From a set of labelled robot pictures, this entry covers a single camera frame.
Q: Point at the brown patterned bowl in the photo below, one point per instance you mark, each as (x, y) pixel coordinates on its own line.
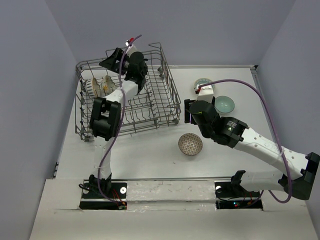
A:
(190, 144)

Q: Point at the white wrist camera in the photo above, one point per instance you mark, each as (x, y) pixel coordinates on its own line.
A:
(205, 93)
(131, 49)

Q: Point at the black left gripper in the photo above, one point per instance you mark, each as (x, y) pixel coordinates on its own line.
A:
(109, 63)

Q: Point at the teal yellow sun bowl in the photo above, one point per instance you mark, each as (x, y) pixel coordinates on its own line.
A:
(199, 82)

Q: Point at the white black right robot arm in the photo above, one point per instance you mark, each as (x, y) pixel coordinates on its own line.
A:
(294, 173)

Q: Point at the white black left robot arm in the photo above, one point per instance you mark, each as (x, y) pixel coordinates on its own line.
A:
(108, 112)

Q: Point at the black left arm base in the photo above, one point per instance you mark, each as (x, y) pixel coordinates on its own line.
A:
(91, 198)

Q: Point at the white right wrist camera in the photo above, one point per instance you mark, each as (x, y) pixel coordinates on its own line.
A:
(205, 93)

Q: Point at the orange flower bowl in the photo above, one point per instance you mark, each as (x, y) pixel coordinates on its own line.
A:
(107, 85)

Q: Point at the plain teal bowl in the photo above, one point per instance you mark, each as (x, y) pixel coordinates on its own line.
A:
(224, 104)

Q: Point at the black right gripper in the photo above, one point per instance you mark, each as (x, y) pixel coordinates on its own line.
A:
(188, 117)

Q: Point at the grey wire dish rack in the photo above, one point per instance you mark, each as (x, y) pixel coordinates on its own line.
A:
(157, 105)

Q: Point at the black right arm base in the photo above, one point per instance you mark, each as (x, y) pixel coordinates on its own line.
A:
(231, 198)

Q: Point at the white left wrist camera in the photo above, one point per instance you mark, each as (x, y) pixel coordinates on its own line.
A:
(131, 49)

